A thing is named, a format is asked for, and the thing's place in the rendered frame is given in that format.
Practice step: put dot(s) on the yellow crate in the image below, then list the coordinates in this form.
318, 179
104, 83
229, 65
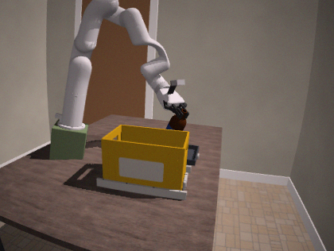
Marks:
146, 156

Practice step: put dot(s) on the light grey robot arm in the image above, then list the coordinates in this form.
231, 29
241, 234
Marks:
79, 71

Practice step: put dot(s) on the brown bottle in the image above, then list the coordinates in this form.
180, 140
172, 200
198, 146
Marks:
177, 124

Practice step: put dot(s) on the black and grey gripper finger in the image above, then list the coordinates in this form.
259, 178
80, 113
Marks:
183, 107
174, 109

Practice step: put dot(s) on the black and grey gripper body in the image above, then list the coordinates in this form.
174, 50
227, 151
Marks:
169, 98

